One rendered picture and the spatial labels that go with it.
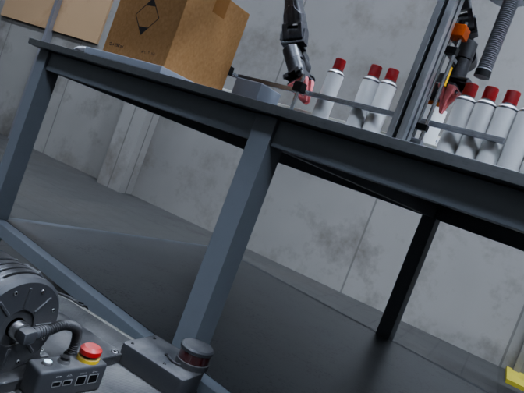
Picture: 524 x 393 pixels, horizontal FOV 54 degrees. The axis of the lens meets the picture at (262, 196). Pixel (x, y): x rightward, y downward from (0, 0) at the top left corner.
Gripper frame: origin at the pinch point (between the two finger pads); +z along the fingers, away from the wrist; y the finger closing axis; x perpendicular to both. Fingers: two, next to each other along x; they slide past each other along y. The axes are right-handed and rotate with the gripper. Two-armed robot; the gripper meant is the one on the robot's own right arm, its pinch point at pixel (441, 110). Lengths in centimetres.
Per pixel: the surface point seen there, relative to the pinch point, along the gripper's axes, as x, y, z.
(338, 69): 6.6, 31.6, -3.7
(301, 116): 53, 7, 19
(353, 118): 8.6, 20.0, 9.4
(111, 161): -174, 354, 76
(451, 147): 7.8, -9.0, 10.4
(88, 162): -185, 402, 89
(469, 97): 7.0, -8.4, -3.3
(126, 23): 46, 82, 5
